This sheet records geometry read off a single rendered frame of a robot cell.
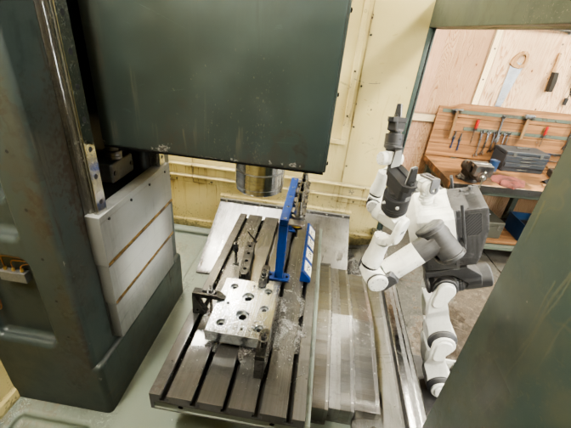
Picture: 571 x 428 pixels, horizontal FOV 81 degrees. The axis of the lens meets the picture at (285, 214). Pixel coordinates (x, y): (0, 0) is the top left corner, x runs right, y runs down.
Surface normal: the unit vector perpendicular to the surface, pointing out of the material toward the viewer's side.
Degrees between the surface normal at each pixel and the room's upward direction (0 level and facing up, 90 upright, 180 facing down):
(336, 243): 24
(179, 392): 0
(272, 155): 90
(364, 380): 8
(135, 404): 0
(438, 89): 90
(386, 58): 90
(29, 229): 90
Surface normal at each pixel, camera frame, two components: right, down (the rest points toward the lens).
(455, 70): -0.04, 0.48
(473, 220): -0.26, 0.50
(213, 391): 0.09, -0.87
